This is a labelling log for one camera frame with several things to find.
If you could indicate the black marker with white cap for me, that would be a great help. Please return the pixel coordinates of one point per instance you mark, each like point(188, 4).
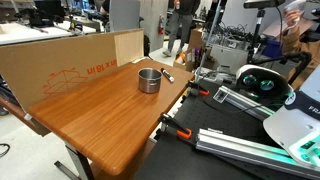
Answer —
point(167, 75)

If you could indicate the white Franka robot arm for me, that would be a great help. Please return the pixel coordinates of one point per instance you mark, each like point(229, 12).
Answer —
point(293, 130)

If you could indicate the small stainless steel pot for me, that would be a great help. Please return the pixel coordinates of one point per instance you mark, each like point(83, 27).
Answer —
point(150, 86)

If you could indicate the wooden top side table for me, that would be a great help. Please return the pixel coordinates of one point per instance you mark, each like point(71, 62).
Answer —
point(106, 113)

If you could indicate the open brown cardboard box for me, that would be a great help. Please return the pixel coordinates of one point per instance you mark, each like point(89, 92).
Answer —
point(195, 40)

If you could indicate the red fire extinguisher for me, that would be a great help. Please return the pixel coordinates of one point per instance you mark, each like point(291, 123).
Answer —
point(161, 26)

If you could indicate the standing person in grey trousers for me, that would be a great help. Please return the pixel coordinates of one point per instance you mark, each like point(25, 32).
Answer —
point(178, 23)

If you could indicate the black perforated breadboard table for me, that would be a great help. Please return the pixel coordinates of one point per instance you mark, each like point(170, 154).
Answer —
point(176, 160)

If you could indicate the grey equipment box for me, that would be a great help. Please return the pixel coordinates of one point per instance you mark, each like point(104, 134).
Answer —
point(230, 56)

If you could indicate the grey pillar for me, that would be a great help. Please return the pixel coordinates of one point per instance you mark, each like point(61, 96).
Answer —
point(126, 15)

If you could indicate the white VR headset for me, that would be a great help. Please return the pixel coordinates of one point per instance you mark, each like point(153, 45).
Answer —
point(258, 71)

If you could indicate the grey metal table leg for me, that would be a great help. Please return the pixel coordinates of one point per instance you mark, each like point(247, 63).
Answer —
point(78, 161)

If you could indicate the cardboard panel with orange print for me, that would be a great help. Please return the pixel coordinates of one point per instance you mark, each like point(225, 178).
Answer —
point(50, 63)

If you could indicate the blue storage bin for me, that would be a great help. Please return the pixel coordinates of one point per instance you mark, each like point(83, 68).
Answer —
point(272, 48)

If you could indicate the seated person in brown jacket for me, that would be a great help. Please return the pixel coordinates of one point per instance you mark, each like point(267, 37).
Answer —
point(293, 40)

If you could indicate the white workbench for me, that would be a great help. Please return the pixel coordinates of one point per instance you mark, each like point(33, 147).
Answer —
point(23, 33)

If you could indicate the white VR controller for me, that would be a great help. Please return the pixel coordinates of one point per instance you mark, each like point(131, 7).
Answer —
point(295, 6)

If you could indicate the short aluminium extrusion rail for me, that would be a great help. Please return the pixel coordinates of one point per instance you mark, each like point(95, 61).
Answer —
point(240, 101)

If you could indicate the long aluminium extrusion rail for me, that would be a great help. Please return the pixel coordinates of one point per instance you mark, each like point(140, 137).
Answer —
point(240, 148)

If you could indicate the black camera stand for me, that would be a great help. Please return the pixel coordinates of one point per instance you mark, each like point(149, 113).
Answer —
point(255, 40)

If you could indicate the black stereo camera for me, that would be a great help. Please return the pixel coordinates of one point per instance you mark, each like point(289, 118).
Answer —
point(263, 3)

